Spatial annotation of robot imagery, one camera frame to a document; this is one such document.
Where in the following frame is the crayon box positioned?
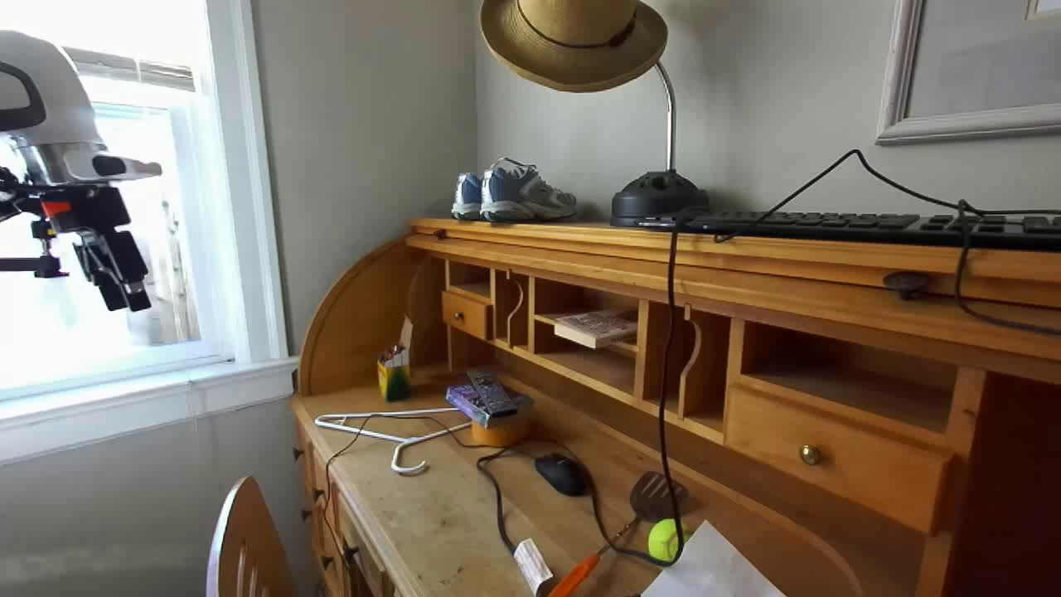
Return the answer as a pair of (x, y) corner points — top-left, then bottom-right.
(379, 343), (410, 400)

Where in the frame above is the grey sneaker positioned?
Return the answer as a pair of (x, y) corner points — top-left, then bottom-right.
(481, 156), (578, 223)
(450, 173), (485, 220)

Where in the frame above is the black computer mouse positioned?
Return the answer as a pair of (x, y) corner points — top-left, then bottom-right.
(534, 453), (592, 496)

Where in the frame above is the wooden roll-top desk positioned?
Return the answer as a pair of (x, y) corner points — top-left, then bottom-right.
(295, 220), (1061, 597)

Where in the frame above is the black keyboard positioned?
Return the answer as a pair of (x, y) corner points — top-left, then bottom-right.
(641, 213), (1061, 250)

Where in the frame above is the orange tape roll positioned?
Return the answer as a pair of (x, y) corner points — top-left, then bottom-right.
(460, 413), (531, 448)

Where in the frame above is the framed picture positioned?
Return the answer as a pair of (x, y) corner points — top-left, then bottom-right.
(874, 0), (1061, 144)

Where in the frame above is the grey sneaker right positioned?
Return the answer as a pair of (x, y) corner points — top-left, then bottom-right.
(481, 156), (578, 223)

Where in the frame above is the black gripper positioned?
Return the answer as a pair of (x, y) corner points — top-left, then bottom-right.
(0, 169), (151, 312)

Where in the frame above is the white plastic hanger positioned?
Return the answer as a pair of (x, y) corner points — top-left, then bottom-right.
(311, 407), (471, 478)

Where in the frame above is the black spatula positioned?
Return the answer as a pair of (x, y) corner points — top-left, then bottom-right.
(631, 472), (685, 521)

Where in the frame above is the straw hat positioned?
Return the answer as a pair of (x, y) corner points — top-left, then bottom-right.
(478, 0), (668, 91)

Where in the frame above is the small tan book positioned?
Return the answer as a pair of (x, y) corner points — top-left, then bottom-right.
(554, 312), (637, 348)

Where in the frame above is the desk drawer with knob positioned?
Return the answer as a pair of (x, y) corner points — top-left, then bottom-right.
(723, 388), (949, 533)

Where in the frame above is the yellow tennis ball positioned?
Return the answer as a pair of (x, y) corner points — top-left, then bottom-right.
(647, 518), (681, 562)

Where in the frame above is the small white bottle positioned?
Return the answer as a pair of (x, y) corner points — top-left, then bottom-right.
(513, 537), (554, 597)

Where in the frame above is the black lamp cable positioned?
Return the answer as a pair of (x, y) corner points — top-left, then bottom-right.
(473, 144), (1061, 571)

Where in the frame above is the grey sneaker left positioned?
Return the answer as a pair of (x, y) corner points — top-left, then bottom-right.
(450, 173), (485, 220)

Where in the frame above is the purple book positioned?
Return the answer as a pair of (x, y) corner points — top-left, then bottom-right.
(445, 379), (520, 424)

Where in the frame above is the wooden chair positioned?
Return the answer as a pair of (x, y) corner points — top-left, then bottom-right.
(207, 478), (299, 597)

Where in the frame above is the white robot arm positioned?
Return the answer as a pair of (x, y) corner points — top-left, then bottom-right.
(0, 29), (164, 312)

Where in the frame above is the orange handled tool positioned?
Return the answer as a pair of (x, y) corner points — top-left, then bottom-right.
(550, 521), (637, 597)

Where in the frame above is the white paper sheet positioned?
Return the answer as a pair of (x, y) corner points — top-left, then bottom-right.
(641, 521), (786, 597)

